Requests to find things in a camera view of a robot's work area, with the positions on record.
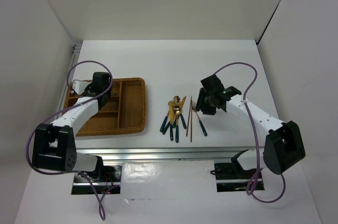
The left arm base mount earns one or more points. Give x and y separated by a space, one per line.
105 178

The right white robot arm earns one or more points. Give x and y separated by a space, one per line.
283 145

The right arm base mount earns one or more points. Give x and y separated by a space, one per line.
231 177

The aluminium table rail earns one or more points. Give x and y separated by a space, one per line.
163 154

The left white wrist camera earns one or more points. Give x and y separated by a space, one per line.
78 86

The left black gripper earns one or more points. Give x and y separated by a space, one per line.
88 88

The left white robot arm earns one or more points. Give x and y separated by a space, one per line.
54 145

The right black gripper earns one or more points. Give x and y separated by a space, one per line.
212 111

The wicker cutlery tray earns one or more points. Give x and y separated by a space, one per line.
125 114

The copper chopstick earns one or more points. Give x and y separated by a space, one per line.
190 121
189 118

